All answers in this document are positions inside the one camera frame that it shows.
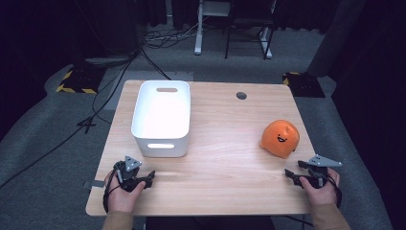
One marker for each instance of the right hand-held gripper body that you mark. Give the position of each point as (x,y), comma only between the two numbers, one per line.
(319,169)

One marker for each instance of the orange plush toy with face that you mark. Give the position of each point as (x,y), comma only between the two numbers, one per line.
(280,139)

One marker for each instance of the black metal chair frame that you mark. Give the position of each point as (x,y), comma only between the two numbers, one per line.
(249,30)

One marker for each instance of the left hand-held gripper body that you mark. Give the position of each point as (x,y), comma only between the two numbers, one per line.
(128,174)

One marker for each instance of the grey curtain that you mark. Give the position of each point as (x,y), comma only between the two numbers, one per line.
(336,36)

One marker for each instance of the person's left hand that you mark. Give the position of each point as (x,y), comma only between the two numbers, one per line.
(123,198)

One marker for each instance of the yellow-black striped stand base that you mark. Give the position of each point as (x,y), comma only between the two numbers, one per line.
(302,84)
(79,81)

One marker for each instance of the dark round stand base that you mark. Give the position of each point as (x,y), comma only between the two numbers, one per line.
(108,60)

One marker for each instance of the grey tape tab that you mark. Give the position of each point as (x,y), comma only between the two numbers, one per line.
(94,184)

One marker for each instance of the person's right hand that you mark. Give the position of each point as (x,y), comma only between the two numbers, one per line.
(320,193)

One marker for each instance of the white plastic bin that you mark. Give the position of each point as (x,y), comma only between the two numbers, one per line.
(161,118)

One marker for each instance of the white desk leg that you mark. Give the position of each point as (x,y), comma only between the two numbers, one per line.
(266,43)
(198,28)

